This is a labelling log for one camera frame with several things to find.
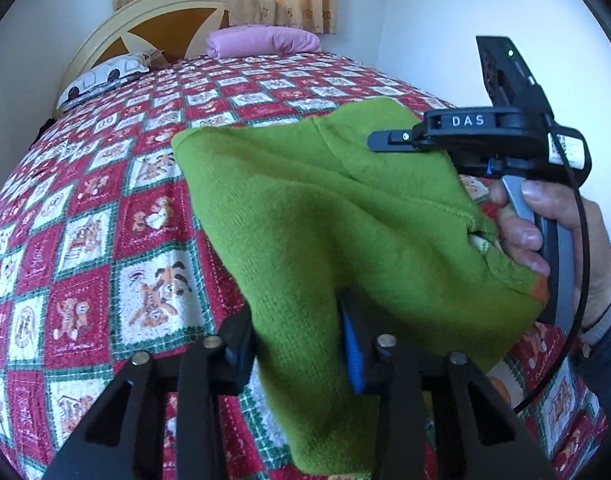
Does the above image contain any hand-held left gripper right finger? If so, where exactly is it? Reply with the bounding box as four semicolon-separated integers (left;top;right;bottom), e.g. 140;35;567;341
338;295;556;480

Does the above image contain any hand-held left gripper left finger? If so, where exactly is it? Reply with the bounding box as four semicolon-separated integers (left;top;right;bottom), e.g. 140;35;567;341
43;310;259;480

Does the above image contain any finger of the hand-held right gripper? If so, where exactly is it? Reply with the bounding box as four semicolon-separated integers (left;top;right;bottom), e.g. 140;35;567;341
368;127;426;154

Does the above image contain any green striped knit sweater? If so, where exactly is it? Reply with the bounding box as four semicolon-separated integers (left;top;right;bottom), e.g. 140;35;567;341
172;97;549;478

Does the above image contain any person's right forearm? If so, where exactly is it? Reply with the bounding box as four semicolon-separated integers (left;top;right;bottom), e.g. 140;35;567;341
580;259;611;411

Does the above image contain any person's right hand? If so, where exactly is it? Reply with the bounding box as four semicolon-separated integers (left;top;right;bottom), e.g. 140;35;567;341
488;180;611;333

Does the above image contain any pink pillow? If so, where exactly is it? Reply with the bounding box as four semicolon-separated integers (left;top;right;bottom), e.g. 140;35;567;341
206;25;321;59

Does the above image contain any red checkered printed blanket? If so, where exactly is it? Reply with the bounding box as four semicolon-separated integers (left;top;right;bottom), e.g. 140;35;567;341
0;52;611;480

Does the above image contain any cream wooden headboard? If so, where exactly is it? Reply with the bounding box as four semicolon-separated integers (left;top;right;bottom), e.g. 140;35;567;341
53;0;231;111

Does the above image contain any white patterned pillow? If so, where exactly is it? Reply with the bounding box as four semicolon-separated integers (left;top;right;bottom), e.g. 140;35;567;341
58;50;164;111

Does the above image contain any black cable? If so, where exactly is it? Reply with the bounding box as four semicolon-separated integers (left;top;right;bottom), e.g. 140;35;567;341
513;127;589;413

